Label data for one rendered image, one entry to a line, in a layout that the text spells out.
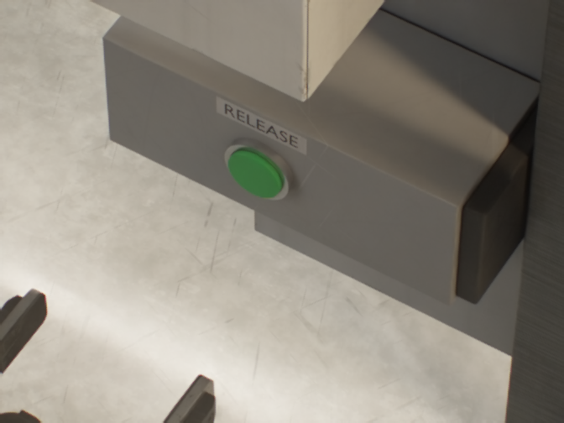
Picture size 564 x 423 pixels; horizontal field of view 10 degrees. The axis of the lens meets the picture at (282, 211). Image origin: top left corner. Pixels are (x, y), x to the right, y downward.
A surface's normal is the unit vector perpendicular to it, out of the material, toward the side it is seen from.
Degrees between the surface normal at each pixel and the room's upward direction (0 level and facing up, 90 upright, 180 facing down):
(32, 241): 0
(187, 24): 90
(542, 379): 90
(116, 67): 90
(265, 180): 90
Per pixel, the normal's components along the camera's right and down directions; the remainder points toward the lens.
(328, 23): 0.85, 0.42
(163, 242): 0.00, -0.60
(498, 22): -0.52, 0.68
